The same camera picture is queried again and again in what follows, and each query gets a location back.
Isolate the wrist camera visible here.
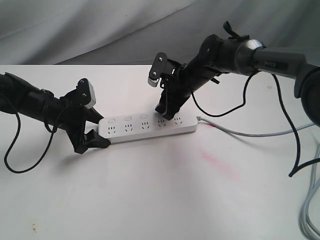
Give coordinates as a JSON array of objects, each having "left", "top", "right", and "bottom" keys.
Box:
[
  {"left": 76, "top": 78, "right": 96, "bottom": 110},
  {"left": 147, "top": 52, "right": 168, "bottom": 88}
]

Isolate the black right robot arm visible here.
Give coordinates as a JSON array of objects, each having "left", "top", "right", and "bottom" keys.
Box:
[{"left": 148, "top": 21, "right": 320, "bottom": 125}]

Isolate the black left camera cable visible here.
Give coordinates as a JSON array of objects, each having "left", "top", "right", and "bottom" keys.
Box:
[{"left": 3, "top": 98, "right": 76, "bottom": 174}]

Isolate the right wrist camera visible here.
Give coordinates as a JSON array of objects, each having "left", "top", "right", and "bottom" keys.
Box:
[{"left": 147, "top": 52, "right": 168, "bottom": 88}]

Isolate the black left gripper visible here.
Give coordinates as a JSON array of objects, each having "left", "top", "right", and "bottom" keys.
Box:
[{"left": 58, "top": 89, "right": 111, "bottom": 153}]

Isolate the black right camera cable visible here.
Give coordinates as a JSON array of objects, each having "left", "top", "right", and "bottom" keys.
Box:
[{"left": 191, "top": 73, "right": 320, "bottom": 178}]

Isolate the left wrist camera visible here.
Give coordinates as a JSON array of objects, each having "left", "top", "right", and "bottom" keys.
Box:
[{"left": 76, "top": 78, "right": 96, "bottom": 110}]

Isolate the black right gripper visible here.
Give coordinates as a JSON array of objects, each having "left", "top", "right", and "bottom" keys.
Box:
[{"left": 155, "top": 59, "right": 205, "bottom": 120}]

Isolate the white five-outlet power strip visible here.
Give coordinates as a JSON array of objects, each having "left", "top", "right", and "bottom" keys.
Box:
[{"left": 98, "top": 111, "right": 198, "bottom": 144}]

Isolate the grey power cable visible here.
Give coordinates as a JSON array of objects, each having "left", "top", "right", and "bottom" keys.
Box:
[{"left": 196, "top": 115, "right": 320, "bottom": 240}]

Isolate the grey backdrop cloth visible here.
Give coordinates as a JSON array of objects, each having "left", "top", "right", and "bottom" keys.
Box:
[{"left": 0, "top": 0, "right": 320, "bottom": 65}]

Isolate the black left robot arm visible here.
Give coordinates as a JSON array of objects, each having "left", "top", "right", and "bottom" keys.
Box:
[{"left": 0, "top": 72, "right": 111, "bottom": 154}]

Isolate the black camera cable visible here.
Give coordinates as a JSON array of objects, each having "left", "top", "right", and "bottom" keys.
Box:
[
  {"left": 3, "top": 98, "right": 76, "bottom": 174},
  {"left": 191, "top": 73, "right": 320, "bottom": 178}
]

